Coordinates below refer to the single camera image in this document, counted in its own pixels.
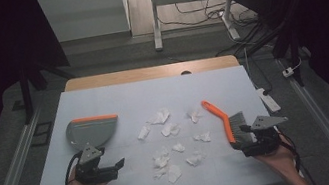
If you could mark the small white adapter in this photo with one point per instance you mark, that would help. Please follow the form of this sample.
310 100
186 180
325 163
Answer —
288 72

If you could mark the white power strip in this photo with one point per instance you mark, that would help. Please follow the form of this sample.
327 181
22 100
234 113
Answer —
268 100

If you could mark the white cabinet panel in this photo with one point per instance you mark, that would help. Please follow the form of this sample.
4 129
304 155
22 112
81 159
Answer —
85 13

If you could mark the orange brush with grey bristles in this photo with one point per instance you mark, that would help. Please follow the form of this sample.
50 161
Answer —
222 116

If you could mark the black metal stand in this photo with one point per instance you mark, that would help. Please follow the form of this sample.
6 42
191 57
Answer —
25 92
290 27

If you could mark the person's right hand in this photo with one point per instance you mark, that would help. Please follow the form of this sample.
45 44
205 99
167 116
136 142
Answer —
280 161

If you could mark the grey dustpan with orange edge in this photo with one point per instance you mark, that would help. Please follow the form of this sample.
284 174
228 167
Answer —
91 131

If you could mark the scattered crumpled white paper scraps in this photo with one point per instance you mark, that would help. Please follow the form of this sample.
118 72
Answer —
160 117

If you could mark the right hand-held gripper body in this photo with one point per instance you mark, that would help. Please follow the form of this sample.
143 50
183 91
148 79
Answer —
263 121

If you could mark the wooden table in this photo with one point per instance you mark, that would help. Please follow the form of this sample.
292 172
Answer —
122 77

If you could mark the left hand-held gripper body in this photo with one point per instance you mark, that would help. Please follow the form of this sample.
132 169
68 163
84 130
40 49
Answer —
90 155

